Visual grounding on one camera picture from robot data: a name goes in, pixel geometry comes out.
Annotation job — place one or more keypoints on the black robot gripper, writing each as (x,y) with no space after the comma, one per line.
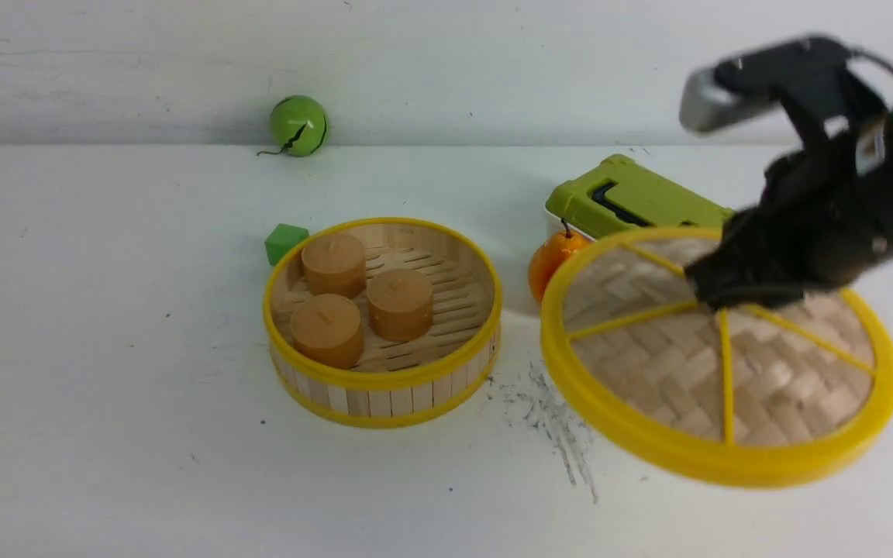
(816,227)

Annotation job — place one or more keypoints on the yellow woven bamboo steamer lid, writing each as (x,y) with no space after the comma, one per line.
(746,397)

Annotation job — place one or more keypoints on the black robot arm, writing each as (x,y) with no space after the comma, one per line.
(825,216)

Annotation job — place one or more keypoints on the yellow bamboo steamer basket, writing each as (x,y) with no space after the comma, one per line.
(395,385)

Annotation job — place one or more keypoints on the green lidded white storage box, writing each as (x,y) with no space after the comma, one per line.
(620,195)

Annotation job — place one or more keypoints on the orange yellow toy pear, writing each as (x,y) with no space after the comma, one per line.
(557,249)

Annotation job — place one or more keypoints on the brown cylinder bun right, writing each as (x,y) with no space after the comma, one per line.
(400,304)

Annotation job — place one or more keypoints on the brown cylinder bun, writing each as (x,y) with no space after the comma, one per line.
(335,264)
(328,329)
(400,304)

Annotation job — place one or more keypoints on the brown cylinder bun back left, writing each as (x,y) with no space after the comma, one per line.
(335,264)

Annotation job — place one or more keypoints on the brown cylinder bun front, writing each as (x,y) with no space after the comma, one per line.
(328,329)

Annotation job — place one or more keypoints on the small green cube block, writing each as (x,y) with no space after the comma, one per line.
(282,240)

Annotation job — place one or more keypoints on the green toy apple ball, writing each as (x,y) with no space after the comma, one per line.
(299,125)

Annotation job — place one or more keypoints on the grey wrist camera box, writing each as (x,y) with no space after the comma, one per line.
(809,77)

